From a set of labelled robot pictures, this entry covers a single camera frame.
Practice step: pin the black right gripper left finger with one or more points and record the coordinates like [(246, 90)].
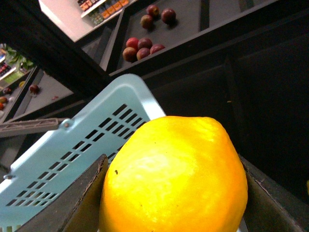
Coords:
[(77, 208)]

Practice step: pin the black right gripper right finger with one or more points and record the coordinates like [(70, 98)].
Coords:
[(270, 207)]

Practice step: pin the light blue plastic basket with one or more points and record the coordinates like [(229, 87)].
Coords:
[(60, 156)]

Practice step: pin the yellow lemon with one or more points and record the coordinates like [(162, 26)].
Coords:
[(175, 174)]

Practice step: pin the black fruit display shelf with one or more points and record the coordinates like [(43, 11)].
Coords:
[(251, 73)]

